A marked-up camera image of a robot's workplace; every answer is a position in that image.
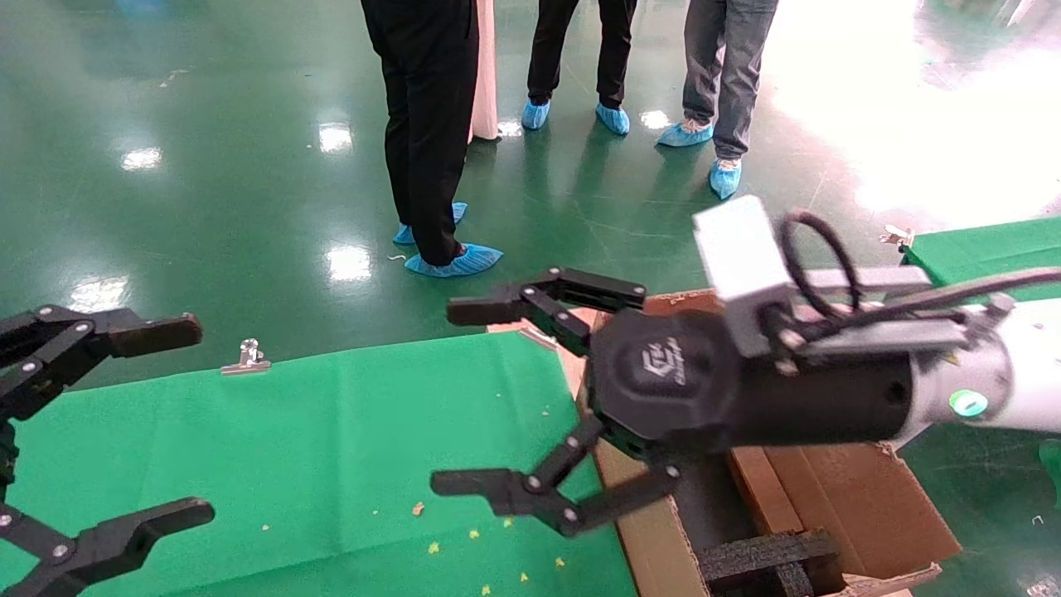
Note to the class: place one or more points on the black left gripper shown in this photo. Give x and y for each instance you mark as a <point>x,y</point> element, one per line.
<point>7,456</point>

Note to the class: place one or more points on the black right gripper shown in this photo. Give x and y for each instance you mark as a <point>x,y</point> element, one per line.
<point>671,390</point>

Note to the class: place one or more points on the large open cardboard carton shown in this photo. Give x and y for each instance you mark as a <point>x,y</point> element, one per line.
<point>870,497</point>

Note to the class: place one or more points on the blue shoe cover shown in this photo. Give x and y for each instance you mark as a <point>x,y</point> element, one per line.
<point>402,235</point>
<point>613,120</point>
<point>725,178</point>
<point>535,114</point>
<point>684,135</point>
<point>464,261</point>

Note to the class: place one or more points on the large green table cloth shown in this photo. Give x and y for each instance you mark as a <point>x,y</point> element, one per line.
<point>331,448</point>

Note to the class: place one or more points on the black foam insert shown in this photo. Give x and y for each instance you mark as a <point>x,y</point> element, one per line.
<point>763,554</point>

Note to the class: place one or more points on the person in black trousers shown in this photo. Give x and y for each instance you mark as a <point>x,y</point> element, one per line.
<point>431,124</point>
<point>547,50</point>

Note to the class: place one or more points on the person in grey jeans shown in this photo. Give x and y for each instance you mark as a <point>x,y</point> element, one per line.
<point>738,83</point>

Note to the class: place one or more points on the green plastic object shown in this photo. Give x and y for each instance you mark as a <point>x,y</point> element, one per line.
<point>1053,464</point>

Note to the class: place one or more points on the white post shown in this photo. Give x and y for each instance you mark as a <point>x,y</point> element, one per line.
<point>487,75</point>

